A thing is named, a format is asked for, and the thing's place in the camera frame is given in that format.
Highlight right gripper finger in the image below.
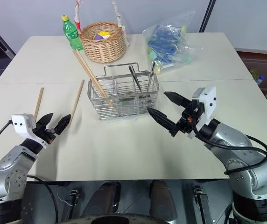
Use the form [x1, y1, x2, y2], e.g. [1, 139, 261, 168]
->
[163, 91, 191, 109]
[146, 107, 179, 137]

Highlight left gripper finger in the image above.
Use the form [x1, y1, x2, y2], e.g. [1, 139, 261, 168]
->
[54, 114, 72, 136]
[35, 113, 54, 128]

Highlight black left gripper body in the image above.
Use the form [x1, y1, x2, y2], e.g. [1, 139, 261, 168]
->
[32, 123, 56, 144]

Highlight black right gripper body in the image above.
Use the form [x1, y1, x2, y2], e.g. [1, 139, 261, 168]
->
[174, 100, 204, 136]

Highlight metal spoon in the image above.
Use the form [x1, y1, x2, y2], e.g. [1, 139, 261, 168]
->
[146, 61, 157, 93]

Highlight dark utensils in basket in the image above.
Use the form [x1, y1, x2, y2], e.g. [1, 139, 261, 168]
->
[128, 64, 143, 94]

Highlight wooden chopstick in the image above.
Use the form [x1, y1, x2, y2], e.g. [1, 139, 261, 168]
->
[75, 49, 115, 106]
[72, 50, 112, 108]
[68, 79, 85, 128]
[33, 87, 44, 124]

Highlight clear plastic bag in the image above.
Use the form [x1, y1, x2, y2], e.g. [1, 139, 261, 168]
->
[141, 10, 204, 75]

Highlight blue plastic tray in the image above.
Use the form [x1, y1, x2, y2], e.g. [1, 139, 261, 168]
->
[147, 24, 182, 64]

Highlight black pole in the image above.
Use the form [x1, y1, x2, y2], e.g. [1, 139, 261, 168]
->
[198, 0, 216, 33]

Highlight green plastic bottle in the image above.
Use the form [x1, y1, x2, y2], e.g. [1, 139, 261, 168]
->
[61, 14, 84, 51]

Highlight purple yellow white ball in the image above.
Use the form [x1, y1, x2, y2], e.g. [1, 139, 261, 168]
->
[93, 30, 111, 41]

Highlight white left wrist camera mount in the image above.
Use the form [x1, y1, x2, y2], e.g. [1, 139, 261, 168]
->
[11, 113, 48, 149]

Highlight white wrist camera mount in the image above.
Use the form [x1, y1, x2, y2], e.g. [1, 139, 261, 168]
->
[191, 85, 218, 126]
[11, 113, 48, 149]

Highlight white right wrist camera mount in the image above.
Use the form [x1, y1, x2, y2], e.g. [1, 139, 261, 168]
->
[191, 85, 218, 126]

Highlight metal wire basket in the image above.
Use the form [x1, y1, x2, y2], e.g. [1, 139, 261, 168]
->
[86, 62, 161, 121]

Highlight black cable under table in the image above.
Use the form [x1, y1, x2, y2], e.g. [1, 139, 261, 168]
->
[26, 175, 70, 224]

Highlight black clamp bracket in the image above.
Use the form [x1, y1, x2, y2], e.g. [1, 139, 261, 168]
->
[69, 189, 81, 224]
[193, 185, 210, 224]

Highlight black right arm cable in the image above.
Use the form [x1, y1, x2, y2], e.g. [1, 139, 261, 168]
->
[193, 123, 267, 175]

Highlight wicker basket with handle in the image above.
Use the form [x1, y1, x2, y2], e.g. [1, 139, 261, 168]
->
[73, 0, 128, 64]

